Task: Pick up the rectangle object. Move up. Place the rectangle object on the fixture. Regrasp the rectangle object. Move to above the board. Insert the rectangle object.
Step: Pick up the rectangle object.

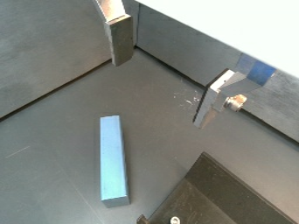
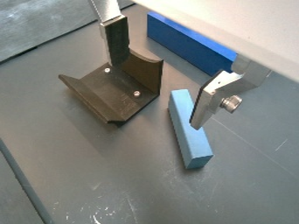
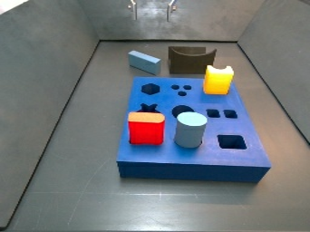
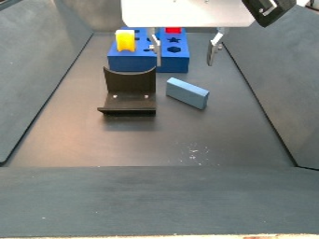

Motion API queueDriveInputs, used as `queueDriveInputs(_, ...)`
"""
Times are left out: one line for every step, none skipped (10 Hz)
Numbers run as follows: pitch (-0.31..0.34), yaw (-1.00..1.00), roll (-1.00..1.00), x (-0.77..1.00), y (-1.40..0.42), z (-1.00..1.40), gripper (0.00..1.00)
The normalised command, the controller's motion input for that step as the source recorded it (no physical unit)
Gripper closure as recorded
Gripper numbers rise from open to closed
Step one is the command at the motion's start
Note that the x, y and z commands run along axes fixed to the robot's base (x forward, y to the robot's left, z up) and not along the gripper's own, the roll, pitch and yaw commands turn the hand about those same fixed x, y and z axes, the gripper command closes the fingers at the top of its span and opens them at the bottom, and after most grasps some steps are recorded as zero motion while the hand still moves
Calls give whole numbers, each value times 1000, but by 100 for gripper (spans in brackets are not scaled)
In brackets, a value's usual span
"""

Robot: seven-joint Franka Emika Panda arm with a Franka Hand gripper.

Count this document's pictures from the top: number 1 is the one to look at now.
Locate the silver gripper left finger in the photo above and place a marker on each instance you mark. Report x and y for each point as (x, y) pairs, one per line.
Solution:
(119, 29)

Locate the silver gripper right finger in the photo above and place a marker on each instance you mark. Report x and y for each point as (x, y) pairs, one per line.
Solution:
(225, 92)

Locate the light blue rectangular block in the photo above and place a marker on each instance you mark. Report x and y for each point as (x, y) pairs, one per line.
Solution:
(114, 188)

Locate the black curved fixture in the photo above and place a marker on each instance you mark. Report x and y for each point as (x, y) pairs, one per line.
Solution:
(213, 196)

